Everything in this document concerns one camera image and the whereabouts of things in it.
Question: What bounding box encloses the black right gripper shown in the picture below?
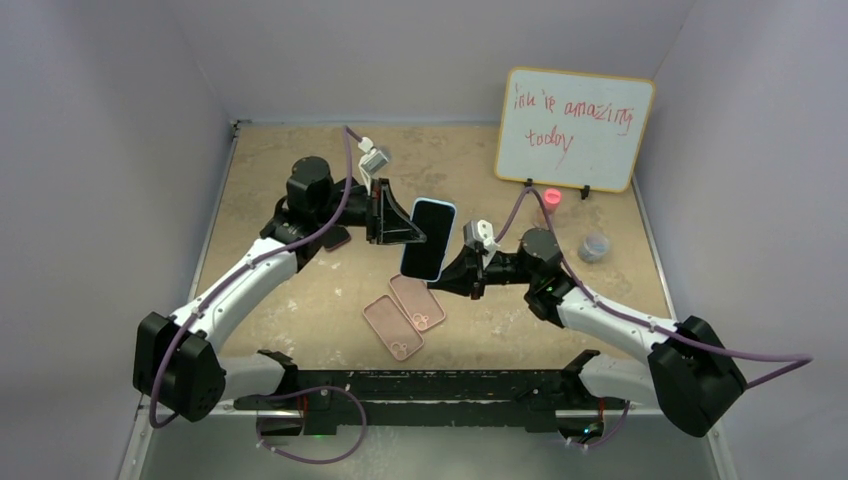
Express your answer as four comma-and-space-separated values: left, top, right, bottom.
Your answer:
427, 245, 537, 302

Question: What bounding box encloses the small clear jar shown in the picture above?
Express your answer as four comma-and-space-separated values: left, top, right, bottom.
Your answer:
577, 232, 611, 264

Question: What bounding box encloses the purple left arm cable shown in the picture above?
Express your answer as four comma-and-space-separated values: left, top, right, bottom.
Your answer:
148, 125, 363, 431

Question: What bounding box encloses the pink phone case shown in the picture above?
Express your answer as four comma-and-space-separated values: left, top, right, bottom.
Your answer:
362, 295, 424, 362
389, 274, 447, 333

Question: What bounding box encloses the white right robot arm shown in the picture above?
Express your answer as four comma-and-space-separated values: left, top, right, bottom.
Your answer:
428, 228, 747, 437

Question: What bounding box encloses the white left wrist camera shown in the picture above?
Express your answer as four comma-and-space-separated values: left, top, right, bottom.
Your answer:
357, 136, 391, 193

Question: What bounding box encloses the phone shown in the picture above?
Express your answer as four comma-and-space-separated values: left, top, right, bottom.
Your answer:
399, 197, 457, 282
321, 225, 351, 252

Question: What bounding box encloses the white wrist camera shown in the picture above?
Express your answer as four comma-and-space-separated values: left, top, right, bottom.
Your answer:
357, 136, 391, 193
463, 220, 499, 254

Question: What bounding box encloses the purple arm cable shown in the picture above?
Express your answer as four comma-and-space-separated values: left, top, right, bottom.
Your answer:
148, 125, 363, 431
494, 186, 814, 391

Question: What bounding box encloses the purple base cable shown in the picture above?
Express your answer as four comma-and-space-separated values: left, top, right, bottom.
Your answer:
255, 385, 370, 467

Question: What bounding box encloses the yellow framed whiteboard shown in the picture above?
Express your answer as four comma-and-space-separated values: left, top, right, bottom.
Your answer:
494, 67, 656, 193

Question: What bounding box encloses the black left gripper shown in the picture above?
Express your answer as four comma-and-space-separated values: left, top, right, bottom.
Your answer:
316, 179, 426, 245

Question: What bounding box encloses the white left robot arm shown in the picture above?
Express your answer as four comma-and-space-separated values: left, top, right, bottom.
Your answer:
132, 148, 426, 428

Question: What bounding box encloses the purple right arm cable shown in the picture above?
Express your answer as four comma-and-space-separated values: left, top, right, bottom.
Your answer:
494, 186, 814, 391

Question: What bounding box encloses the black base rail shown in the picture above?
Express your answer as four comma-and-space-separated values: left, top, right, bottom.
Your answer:
135, 351, 664, 439

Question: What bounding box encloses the pink capped bottle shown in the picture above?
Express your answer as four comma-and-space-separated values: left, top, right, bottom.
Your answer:
538, 188, 562, 223

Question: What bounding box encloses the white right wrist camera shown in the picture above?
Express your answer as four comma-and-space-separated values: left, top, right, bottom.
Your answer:
463, 220, 499, 254

